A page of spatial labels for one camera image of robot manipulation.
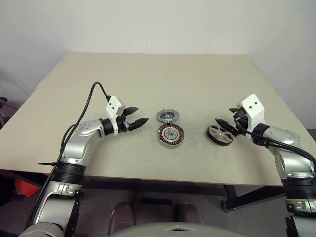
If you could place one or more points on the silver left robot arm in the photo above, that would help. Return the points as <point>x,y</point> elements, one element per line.
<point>74,143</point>

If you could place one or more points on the black zip tie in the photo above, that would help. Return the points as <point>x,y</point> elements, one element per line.
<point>47,164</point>

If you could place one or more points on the grey robot torso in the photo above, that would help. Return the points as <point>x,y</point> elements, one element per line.
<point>160,230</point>

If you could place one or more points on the red orange bag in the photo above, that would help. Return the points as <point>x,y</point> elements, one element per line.
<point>27,186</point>

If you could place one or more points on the grey metal motor cover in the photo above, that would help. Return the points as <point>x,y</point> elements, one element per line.
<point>168,115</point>

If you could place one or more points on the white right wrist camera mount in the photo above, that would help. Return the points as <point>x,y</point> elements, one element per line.
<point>251,106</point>

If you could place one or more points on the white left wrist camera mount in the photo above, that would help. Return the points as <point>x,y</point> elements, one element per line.
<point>113,105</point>

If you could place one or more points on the motor stator with copper windings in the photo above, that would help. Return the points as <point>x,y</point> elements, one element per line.
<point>170,134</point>

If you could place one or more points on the grey metal stand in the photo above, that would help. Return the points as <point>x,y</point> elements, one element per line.
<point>3,108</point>

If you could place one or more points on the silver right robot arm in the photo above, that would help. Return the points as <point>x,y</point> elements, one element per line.
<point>291,145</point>

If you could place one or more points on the black caster wheel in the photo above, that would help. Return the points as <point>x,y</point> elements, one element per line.
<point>225,207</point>

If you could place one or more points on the black metal table frame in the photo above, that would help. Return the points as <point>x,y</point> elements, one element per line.
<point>247,200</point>

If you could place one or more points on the dark maroon rounded shape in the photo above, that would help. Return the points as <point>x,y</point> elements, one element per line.
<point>123,214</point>
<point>188,213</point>

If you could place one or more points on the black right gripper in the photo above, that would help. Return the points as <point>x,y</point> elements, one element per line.
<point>240,122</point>

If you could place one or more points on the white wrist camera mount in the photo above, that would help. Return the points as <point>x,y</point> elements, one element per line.
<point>113,105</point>
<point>251,106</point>

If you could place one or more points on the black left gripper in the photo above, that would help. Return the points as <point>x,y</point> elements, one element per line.
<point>122,124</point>

